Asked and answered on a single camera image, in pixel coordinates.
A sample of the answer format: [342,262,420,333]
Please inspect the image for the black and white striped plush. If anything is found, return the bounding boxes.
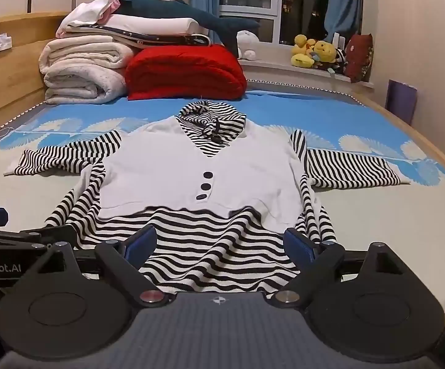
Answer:
[328,48,351,74]

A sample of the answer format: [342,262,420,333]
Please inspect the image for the red folded blanket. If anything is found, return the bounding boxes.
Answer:
[125,44,248,101]

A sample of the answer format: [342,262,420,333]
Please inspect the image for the yellow duck plush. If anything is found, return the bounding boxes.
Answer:
[290,34,320,69]

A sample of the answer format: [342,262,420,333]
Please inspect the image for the blue and white bed sheet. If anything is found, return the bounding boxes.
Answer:
[0,88,445,312]

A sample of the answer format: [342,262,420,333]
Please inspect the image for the yellow bear plush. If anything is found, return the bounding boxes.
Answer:
[312,40,339,71]

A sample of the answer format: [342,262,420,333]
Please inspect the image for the pink and white cloth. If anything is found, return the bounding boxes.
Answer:
[66,0,121,27]

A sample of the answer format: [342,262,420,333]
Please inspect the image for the white pink folded clothes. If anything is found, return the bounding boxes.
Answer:
[66,23,212,50]

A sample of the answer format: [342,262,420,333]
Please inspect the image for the striped and white top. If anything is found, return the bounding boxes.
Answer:
[4,100,402,301]

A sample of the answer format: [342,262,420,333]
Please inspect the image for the blue curtain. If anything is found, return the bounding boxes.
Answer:
[189,0,224,44]
[323,0,365,36]

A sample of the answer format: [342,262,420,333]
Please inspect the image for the cream folded fleece blanket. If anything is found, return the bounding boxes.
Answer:
[39,35,134,104]

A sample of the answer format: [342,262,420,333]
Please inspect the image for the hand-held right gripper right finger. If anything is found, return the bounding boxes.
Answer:
[274,228,427,309]

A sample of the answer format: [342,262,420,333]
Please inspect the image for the white seal plush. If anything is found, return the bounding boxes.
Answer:
[236,30,262,61]

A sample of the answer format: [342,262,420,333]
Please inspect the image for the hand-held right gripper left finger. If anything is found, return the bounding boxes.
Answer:
[13,224,168,309]

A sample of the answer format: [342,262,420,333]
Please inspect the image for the teal shark plush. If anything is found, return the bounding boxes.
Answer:
[117,0,261,56]

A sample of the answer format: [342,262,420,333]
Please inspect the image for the dark red cushion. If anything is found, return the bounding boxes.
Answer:
[344,33,375,83]

